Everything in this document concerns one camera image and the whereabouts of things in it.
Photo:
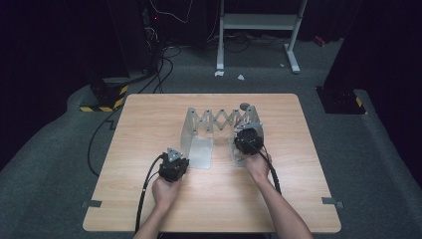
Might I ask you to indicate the black yellow striped base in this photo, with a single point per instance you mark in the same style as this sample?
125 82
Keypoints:
341 101
106 96

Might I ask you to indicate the person's right hand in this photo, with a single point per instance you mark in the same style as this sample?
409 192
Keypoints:
257 167

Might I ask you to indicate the person's left hand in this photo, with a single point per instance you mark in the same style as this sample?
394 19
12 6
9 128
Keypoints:
166 194

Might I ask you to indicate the grey round table grommet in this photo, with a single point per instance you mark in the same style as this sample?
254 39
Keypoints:
244 105

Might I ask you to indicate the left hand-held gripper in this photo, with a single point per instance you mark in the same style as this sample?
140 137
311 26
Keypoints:
173 169

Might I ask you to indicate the white metal stand frame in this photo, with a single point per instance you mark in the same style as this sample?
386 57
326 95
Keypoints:
258 21

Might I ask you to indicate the red object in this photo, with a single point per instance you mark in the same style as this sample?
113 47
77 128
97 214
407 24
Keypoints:
319 41

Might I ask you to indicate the dark equipment tower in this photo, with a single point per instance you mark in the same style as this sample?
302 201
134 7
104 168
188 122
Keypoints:
132 33

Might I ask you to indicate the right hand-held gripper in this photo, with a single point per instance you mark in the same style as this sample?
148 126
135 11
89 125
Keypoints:
249 141

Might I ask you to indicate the white paper scrap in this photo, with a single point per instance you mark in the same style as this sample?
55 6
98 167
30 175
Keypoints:
241 77
219 73

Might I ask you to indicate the grey tape piece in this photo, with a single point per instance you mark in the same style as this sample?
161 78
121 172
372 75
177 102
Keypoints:
330 200
92 203

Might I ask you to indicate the expandable metal bookend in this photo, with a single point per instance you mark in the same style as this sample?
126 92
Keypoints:
200 149

